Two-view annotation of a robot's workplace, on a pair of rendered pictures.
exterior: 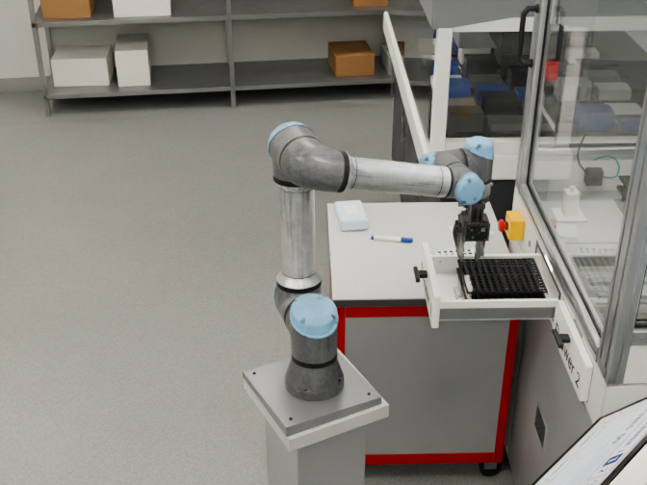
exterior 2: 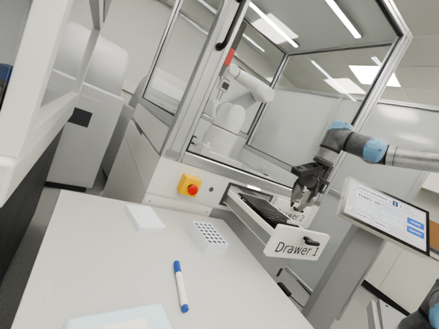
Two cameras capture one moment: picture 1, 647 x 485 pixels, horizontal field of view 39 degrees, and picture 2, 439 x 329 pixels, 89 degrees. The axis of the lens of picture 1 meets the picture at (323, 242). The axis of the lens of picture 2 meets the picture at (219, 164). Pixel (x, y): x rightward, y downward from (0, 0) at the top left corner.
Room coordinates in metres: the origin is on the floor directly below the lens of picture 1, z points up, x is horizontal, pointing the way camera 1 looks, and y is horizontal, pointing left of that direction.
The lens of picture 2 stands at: (2.92, 0.15, 1.12)
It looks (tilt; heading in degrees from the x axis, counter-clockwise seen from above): 8 degrees down; 239
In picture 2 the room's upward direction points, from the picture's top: 25 degrees clockwise
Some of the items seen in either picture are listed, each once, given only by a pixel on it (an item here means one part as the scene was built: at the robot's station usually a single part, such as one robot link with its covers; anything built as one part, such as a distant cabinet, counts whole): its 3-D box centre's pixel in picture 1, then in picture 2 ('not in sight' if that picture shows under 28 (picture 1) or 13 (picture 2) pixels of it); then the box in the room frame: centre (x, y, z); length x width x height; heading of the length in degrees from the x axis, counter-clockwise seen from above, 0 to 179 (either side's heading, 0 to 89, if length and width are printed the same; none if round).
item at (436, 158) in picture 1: (445, 167); (366, 147); (2.13, -0.31, 1.27); 0.11 x 0.11 x 0.08; 16
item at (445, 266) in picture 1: (503, 285); (262, 215); (2.21, -0.51, 0.86); 0.40 x 0.26 x 0.06; 91
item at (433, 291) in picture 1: (429, 283); (299, 243); (2.21, -0.30, 0.87); 0.29 x 0.02 x 0.11; 1
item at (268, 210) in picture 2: (500, 284); (264, 215); (2.21, -0.50, 0.87); 0.22 x 0.18 x 0.06; 91
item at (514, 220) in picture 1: (513, 225); (189, 185); (2.54, -0.60, 0.88); 0.07 x 0.05 x 0.07; 1
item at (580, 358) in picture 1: (571, 348); (291, 211); (1.90, -0.63, 0.87); 0.29 x 0.02 x 0.11; 1
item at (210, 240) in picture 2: (455, 260); (208, 236); (2.49, -0.42, 0.78); 0.12 x 0.08 x 0.04; 97
